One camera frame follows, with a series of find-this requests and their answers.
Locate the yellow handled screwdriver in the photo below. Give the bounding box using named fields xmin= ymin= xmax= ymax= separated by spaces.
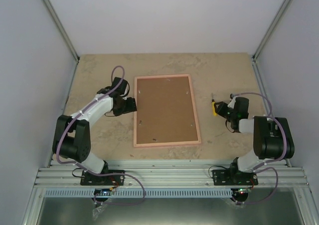
xmin=211 ymin=93 xmax=217 ymax=116

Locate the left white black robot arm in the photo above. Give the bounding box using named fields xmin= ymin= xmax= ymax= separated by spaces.
xmin=52 ymin=77 xmax=137 ymax=187

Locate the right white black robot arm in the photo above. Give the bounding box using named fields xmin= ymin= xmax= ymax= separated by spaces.
xmin=211 ymin=96 xmax=295 ymax=186

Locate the clear plastic bag scrap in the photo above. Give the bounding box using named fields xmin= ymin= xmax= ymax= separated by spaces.
xmin=92 ymin=203 xmax=108 ymax=221

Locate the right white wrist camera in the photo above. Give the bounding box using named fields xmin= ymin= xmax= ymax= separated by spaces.
xmin=228 ymin=94 xmax=237 ymax=109

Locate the brown frame backing board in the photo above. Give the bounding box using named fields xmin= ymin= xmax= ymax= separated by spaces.
xmin=136 ymin=76 xmax=199 ymax=145

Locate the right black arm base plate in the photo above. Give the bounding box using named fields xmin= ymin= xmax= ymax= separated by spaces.
xmin=212 ymin=170 xmax=259 ymax=186

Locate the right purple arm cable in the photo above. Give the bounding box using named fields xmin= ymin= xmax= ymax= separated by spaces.
xmin=234 ymin=91 xmax=291 ymax=206

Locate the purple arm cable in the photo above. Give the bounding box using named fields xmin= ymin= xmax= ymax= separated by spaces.
xmin=234 ymin=91 xmax=291 ymax=206
xmin=55 ymin=65 xmax=147 ymax=207

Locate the aluminium mounting rail base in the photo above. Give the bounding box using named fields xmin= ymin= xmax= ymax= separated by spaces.
xmin=34 ymin=160 xmax=309 ymax=188

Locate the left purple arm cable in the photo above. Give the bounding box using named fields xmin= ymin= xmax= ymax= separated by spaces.
xmin=55 ymin=65 xmax=147 ymax=207

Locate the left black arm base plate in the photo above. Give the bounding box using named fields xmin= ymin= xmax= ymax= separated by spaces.
xmin=80 ymin=170 xmax=125 ymax=187

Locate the right aluminium corner post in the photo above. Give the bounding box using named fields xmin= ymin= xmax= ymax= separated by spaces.
xmin=252 ymin=0 xmax=293 ymax=62

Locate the aluminium corner post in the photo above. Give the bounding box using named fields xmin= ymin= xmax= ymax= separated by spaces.
xmin=252 ymin=0 xmax=293 ymax=62
xmin=42 ymin=0 xmax=80 ymax=63

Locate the grey slotted cable duct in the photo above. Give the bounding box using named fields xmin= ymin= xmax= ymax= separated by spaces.
xmin=44 ymin=188 xmax=233 ymax=199

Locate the left aluminium corner post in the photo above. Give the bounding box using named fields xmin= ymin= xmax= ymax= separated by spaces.
xmin=42 ymin=0 xmax=80 ymax=63

